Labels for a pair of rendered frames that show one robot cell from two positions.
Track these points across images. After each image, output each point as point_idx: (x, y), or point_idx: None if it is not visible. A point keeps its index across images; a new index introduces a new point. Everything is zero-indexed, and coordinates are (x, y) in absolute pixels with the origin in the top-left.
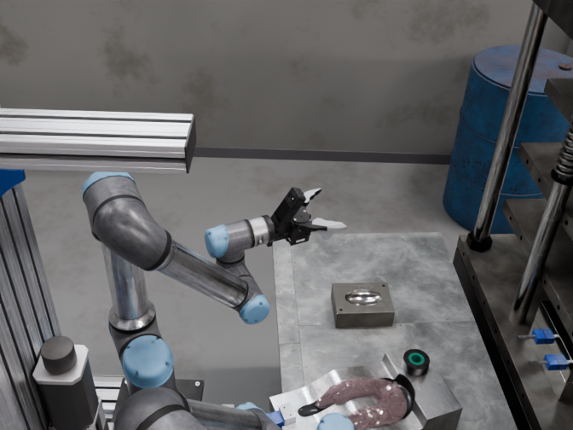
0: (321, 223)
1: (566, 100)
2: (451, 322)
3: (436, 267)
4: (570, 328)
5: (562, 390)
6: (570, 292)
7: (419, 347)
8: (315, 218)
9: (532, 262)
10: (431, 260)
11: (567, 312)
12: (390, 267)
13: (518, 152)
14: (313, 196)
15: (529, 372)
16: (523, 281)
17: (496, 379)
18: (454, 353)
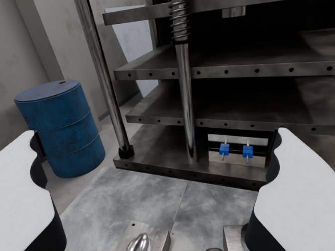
0: (327, 206)
1: (132, 8)
2: (184, 194)
3: (130, 181)
4: (247, 125)
5: (265, 160)
6: (218, 114)
7: (229, 226)
8: (268, 226)
9: (191, 117)
10: (122, 182)
11: (237, 120)
12: (108, 211)
13: (116, 77)
14: (42, 168)
15: (239, 172)
16: (190, 134)
17: (246, 190)
18: (216, 206)
